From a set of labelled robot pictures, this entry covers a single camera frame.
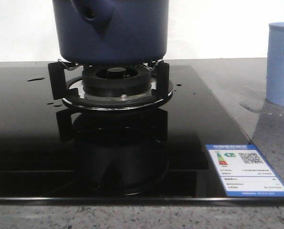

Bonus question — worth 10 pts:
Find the right gas burner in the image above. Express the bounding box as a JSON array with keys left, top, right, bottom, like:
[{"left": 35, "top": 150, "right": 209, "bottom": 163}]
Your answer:
[{"left": 48, "top": 60, "right": 173, "bottom": 111}]

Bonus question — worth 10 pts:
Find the light blue ribbed cup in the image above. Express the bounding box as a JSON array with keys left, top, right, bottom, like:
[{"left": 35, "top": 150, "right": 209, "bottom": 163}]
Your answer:
[{"left": 266, "top": 22, "right": 284, "bottom": 107}]

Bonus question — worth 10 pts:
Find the black glass gas stove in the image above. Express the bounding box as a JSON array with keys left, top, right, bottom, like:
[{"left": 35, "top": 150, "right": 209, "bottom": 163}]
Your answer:
[{"left": 0, "top": 66, "right": 284, "bottom": 205}]

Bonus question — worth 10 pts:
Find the blue energy label sticker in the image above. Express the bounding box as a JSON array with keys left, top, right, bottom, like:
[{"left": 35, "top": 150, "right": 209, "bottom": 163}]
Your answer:
[{"left": 206, "top": 145, "right": 284, "bottom": 198}]

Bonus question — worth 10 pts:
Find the dark blue pot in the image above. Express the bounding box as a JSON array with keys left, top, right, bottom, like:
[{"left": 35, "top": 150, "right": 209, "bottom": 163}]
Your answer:
[{"left": 53, "top": 0, "right": 169, "bottom": 65}]

